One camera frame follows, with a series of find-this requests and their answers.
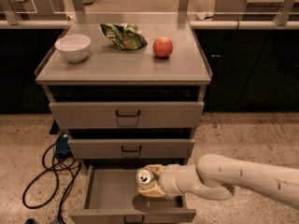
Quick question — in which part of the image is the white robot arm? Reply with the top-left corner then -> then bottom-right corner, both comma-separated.
135,154 -> 299,210

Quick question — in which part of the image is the grey drawer cabinet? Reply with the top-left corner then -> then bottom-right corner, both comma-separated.
36,13 -> 211,165

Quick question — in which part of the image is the silver 7up can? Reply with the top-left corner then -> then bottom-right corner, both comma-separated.
135,168 -> 154,187

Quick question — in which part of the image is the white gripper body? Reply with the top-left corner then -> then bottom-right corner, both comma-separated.
158,164 -> 186,196

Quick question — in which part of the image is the grey counter rail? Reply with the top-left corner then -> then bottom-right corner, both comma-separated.
0,20 -> 299,30

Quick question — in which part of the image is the grey middle drawer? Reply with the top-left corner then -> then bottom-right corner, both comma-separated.
68,139 -> 194,159

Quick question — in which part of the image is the grey bottom drawer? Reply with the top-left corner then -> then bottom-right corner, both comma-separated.
70,165 -> 196,224

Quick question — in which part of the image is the background grey table right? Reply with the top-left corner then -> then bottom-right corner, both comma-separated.
213,0 -> 299,21

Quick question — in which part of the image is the green chip bag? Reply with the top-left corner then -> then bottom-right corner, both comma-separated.
100,23 -> 148,50

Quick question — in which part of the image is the grey top drawer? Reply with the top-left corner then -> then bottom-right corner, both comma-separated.
50,102 -> 204,129

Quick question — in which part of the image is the black floor cable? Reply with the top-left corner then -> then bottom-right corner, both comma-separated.
21,142 -> 82,224

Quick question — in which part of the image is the grey drawer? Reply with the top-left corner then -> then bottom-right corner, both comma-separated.
68,139 -> 194,159
70,165 -> 196,224
50,102 -> 204,129

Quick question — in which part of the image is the blue power box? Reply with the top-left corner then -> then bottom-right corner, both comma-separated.
54,134 -> 71,157

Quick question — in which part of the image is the red apple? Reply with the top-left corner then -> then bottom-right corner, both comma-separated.
152,37 -> 173,59

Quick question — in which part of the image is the white bowl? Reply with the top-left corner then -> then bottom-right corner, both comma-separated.
55,35 -> 91,63

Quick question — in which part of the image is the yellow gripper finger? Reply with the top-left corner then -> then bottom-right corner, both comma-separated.
146,164 -> 164,180
137,181 -> 166,198

